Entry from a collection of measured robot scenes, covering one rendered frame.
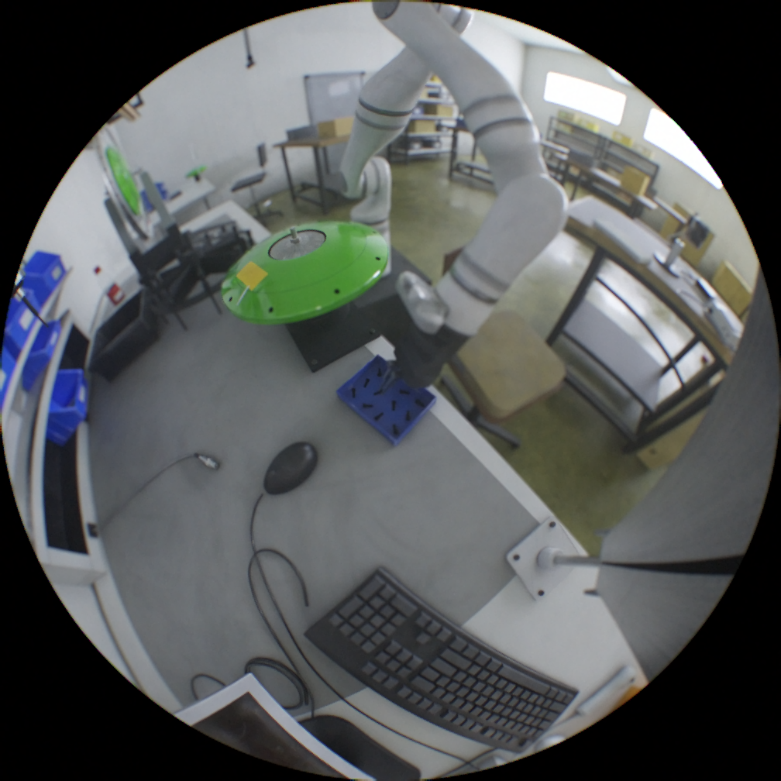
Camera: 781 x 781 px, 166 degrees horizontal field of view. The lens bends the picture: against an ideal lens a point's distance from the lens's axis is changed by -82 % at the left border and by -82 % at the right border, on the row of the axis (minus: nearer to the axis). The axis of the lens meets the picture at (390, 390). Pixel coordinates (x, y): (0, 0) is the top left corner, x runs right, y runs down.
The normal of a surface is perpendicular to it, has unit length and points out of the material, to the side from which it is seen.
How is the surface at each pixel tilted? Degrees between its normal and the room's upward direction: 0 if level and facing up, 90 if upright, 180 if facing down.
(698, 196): 90
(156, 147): 90
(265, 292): 21
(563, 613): 0
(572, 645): 0
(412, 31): 99
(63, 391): 87
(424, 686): 6
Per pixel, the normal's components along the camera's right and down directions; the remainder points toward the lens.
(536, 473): -0.03, -0.49
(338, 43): 0.61, 0.68
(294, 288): 0.05, -0.16
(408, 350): -0.83, -0.01
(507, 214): -0.66, 0.59
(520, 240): -0.36, 0.80
